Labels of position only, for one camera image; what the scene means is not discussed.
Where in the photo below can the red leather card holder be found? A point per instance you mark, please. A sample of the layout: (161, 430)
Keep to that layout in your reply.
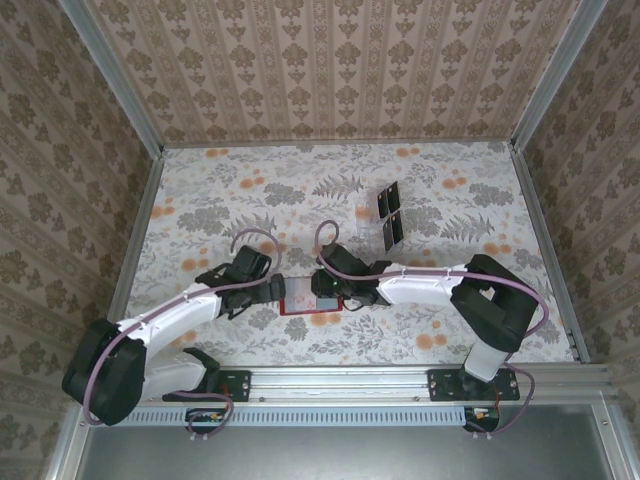
(310, 312)

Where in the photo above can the pink floral credit card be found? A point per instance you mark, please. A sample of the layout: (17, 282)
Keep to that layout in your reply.
(300, 295)

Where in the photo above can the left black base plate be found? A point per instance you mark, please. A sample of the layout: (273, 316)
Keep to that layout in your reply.
(240, 385)

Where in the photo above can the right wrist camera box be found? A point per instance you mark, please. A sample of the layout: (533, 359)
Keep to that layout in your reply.
(340, 257)

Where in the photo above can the aluminium mounting rail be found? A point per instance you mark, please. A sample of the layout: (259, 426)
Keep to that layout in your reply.
(340, 382)

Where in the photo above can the aluminium frame post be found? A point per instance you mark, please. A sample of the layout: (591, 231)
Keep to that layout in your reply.
(121, 82)
(552, 75)

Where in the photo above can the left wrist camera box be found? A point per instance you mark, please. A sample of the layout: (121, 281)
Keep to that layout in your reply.
(252, 260)

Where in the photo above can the grey metal sheet panel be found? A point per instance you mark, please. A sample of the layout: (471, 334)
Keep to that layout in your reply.
(340, 455)

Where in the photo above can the black connector box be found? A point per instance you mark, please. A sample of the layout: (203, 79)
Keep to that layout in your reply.
(205, 422)
(487, 424)

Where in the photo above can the aluminium table side rail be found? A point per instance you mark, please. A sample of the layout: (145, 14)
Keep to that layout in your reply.
(132, 250)
(549, 250)

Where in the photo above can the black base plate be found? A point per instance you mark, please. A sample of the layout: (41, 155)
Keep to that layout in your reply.
(240, 385)
(442, 387)

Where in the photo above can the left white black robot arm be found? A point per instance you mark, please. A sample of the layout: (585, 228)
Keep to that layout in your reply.
(170, 320)

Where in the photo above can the black chip card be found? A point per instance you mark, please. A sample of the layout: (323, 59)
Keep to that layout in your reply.
(389, 235)
(382, 201)
(393, 194)
(398, 226)

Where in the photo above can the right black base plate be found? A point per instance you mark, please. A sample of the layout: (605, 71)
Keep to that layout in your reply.
(442, 387)

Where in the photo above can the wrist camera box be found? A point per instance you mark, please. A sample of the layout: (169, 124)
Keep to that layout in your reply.
(340, 257)
(252, 260)

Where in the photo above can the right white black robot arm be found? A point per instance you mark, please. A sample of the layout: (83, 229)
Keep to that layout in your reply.
(415, 287)

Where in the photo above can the clear acrylic card stand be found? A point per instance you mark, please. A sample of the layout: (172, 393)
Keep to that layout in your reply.
(365, 225)

